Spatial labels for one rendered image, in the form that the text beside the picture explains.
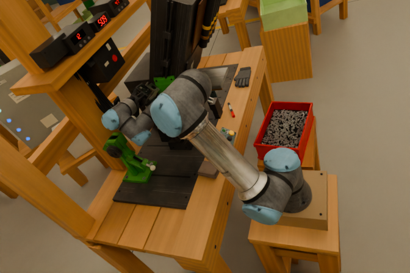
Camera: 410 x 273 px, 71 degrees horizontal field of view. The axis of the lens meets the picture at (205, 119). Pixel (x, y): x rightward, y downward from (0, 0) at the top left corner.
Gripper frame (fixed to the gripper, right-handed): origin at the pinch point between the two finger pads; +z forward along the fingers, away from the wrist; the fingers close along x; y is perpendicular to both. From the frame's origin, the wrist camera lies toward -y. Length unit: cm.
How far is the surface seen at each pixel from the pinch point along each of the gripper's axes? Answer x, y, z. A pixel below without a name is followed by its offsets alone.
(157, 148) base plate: -18.2, -30.2, -0.7
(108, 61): 23.1, 2.8, -6.0
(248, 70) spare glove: -32, 12, 60
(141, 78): 10.3, -4.8, 9.3
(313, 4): -50, 36, 266
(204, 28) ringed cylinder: -3.7, 34.8, 17.3
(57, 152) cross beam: 15, -32, -37
